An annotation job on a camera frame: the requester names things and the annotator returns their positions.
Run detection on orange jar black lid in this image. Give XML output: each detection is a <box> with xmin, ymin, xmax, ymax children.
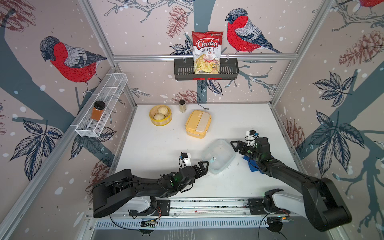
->
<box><xmin>91</xmin><ymin>101</ymin><xmax>106</xmax><ymax>121</ymax></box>

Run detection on right white bun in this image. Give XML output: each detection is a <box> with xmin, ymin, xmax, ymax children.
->
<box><xmin>158</xmin><ymin>106</ymin><xmax>169</xmax><ymax>116</ymax></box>

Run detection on black wall basket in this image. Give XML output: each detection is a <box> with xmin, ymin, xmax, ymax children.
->
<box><xmin>174</xmin><ymin>58</ymin><xmax>239</xmax><ymax>81</ymax></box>

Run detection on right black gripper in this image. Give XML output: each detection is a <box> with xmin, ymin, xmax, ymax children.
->
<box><xmin>229</xmin><ymin>141</ymin><xmax>261</xmax><ymax>163</ymax></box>

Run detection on clear lunch box lid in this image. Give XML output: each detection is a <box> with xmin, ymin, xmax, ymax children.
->
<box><xmin>201</xmin><ymin>139</ymin><xmax>236</xmax><ymax>175</ymax></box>

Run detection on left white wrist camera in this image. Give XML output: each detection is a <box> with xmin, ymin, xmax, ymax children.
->
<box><xmin>179</xmin><ymin>153</ymin><xmax>192</xmax><ymax>168</ymax></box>

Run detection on white wire shelf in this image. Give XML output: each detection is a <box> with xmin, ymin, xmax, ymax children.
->
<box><xmin>75</xmin><ymin>73</ymin><xmax>128</xmax><ymax>138</ymax></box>

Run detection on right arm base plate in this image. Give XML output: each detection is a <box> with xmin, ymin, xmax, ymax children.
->
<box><xmin>246</xmin><ymin>198</ymin><xmax>291</xmax><ymax>215</ymax></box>

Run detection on small spice jar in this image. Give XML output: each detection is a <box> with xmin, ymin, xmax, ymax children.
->
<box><xmin>179</xmin><ymin>100</ymin><xmax>187</xmax><ymax>113</ymax></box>

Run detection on yellow bamboo steamer basket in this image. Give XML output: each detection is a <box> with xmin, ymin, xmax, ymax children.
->
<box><xmin>149</xmin><ymin>105</ymin><xmax>173</xmax><ymax>127</ymax></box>

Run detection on left white bun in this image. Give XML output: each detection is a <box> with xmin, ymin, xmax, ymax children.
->
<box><xmin>153</xmin><ymin>113</ymin><xmax>165</xmax><ymax>121</ymax></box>

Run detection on white bun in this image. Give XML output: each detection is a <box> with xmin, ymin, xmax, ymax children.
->
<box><xmin>158</xmin><ymin>106</ymin><xmax>169</xmax><ymax>116</ymax></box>
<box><xmin>153</xmin><ymin>113</ymin><xmax>165</xmax><ymax>121</ymax></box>

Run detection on aluminium mounting rail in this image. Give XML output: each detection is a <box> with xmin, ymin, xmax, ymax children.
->
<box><xmin>85</xmin><ymin>195</ymin><xmax>334</xmax><ymax>220</ymax></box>

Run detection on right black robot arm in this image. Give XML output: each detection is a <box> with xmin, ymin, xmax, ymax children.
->
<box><xmin>230</xmin><ymin>136</ymin><xmax>352</xmax><ymax>232</ymax></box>

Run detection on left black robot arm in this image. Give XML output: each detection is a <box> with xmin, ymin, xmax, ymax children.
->
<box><xmin>92</xmin><ymin>161</ymin><xmax>209</xmax><ymax>219</ymax></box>

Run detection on red cassava chips bag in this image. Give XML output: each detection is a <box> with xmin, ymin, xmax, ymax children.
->
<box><xmin>192</xmin><ymin>31</ymin><xmax>223</xmax><ymax>75</ymax></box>

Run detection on yellow lunch box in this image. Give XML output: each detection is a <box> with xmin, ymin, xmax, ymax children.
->
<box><xmin>185</xmin><ymin>110</ymin><xmax>212</xmax><ymax>139</ymax></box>

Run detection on blue cleaning cloth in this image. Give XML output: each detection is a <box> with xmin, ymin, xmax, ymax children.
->
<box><xmin>243</xmin><ymin>156</ymin><xmax>264</xmax><ymax>174</ymax></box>

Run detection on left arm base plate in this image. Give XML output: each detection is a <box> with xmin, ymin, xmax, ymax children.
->
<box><xmin>129</xmin><ymin>199</ymin><xmax>171</xmax><ymax>218</ymax></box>

